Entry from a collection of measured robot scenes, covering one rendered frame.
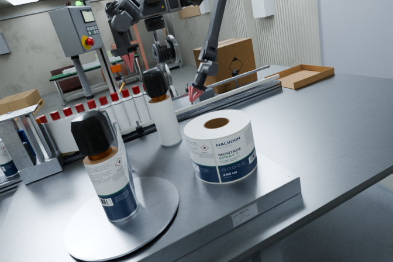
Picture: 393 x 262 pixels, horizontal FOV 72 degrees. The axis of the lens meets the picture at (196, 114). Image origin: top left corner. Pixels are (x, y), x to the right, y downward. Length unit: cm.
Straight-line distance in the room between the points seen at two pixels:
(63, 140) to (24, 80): 885
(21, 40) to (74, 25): 875
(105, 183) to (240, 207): 33
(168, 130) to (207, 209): 42
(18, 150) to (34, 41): 883
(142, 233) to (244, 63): 127
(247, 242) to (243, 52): 125
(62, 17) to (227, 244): 104
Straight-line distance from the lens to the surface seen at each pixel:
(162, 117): 102
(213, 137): 72
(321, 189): 82
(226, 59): 166
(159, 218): 72
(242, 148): 76
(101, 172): 69
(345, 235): 156
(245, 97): 149
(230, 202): 73
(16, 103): 733
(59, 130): 124
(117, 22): 99
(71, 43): 128
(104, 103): 128
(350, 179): 87
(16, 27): 1002
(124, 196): 73
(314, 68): 187
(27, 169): 122
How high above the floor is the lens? 134
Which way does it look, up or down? 20 degrees down
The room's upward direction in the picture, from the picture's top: 14 degrees counter-clockwise
